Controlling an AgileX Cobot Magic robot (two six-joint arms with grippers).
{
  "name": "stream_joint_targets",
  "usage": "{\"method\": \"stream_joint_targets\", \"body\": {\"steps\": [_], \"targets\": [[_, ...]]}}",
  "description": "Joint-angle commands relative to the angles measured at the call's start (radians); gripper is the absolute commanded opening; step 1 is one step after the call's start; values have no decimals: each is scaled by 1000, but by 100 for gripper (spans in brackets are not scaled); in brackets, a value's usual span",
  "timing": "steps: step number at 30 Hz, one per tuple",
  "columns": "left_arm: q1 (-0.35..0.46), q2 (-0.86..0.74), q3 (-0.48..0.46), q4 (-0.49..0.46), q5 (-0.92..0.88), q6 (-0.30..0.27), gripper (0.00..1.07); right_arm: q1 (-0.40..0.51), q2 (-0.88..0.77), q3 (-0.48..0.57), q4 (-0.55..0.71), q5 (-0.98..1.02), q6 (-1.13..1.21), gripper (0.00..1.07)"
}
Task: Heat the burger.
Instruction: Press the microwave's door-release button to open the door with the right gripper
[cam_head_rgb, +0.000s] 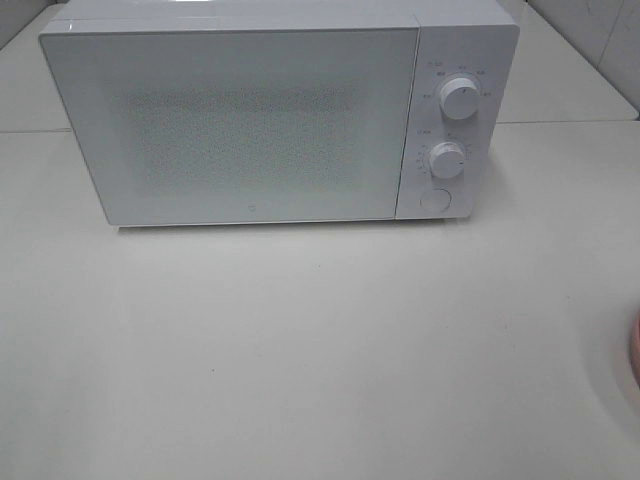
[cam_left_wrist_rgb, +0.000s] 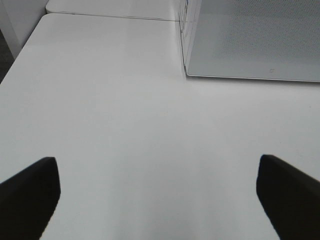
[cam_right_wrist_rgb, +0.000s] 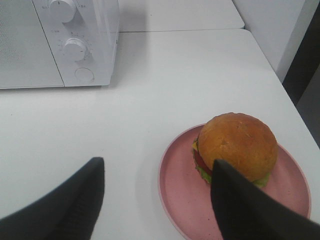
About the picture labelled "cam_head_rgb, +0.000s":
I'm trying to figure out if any white microwave door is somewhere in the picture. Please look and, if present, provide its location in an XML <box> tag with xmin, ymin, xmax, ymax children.
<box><xmin>41</xmin><ymin>29</ymin><xmax>418</xmax><ymax>227</ymax></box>

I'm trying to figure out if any lower white timer knob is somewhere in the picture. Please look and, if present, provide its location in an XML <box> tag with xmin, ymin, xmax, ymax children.
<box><xmin>428</xmin><ymin>142</ymin><xmax>466</xmax><ymax>180</ymax></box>

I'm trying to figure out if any round white door button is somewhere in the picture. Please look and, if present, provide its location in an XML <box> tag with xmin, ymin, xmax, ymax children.
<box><xmin>420</xmin><ymin>188</ymin><xmax>452</xmax><ymax>215</ymax></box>

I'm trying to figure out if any pink plate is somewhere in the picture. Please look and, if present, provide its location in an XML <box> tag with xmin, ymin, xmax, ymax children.
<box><xmin>628</xmin><ymin>311</ymin><xmax>640</xmax><ymax>385</ymax></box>

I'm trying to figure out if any upper white power knob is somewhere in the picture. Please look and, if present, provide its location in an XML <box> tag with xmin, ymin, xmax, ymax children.
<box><xmin>438</xmin><ymin>74</ymin><xmax>481</xmax><ymax>121</ymax></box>

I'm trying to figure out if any white microwave oven body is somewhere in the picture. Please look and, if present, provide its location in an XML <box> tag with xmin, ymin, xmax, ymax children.
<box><xmin>39</xmin><ymin>1</ymin><xmax>520</xmax><ymax>221</ymax></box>

